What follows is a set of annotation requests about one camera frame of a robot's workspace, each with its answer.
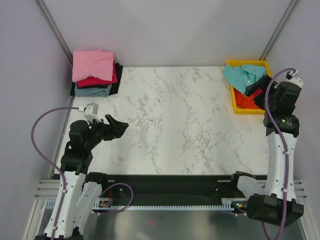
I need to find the pink folded t shirt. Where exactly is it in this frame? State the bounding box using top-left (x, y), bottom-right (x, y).
top-left (72, 50), bottom-right (115, 83)

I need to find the teal t shirt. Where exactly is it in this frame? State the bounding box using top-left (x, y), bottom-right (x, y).
top-left (222, 64), bottom-right (267, 94)

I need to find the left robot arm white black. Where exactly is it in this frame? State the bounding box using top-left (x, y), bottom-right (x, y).
top-left (35, 114), bottom-right (129, 240)

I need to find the yellow plastic bin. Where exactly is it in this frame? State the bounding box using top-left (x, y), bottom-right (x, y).
top-left (226, 60), bottom-right (272, 115)

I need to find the aluminium frame profile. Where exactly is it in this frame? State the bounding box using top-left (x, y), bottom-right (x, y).
top-left (35, 179), bottom-right (307, 200)

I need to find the crimson folded t shirt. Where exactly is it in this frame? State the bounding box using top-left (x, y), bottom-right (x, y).
top-left (76, 62), bottom-right (121, 89)

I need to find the grey blue folded t shirt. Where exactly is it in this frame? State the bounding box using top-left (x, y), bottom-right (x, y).
top-left (74, 84), bottom-right (112, 97)

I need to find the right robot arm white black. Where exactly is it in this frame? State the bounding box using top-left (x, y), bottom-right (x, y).
top-left (229, 72), bottom-right (304, 228)

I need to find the orange t shirt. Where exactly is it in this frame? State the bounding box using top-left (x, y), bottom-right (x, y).
top-left (234, 89), bottom-right (260, 109)

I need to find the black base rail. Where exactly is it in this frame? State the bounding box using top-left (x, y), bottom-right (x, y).
top-left (51, 173), bottom-right (270, 207)

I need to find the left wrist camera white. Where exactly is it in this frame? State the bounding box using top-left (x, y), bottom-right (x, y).
top-left (78, 102), bottom-right (103, 124)

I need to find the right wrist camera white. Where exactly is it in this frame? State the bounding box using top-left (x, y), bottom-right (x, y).
top-left (285, 70), bottom-right (303, 89)

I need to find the white slotted cable duct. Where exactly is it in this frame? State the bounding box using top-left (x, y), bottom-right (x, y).
top-left (92, 199), bottom-right (244, 211)

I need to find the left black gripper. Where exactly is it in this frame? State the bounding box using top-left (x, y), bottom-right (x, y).
top-left (85, 113), bottom-right (128, 150)

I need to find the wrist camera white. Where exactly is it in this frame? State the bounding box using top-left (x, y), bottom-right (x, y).
top-left (285, 70), bottom-right (303, 89)
top-left (78, 102), bottom-right (103, 124)

